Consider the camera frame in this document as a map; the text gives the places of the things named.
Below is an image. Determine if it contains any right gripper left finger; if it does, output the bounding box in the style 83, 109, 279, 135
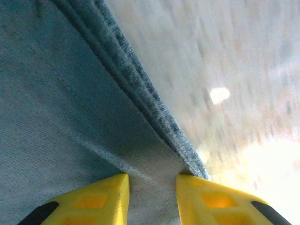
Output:
22, 173, 130, 225

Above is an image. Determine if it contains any grey t-shirt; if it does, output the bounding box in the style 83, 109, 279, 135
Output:
0, 0, 211, 225

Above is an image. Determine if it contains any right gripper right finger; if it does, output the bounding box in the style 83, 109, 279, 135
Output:
175, 173, 292, 225

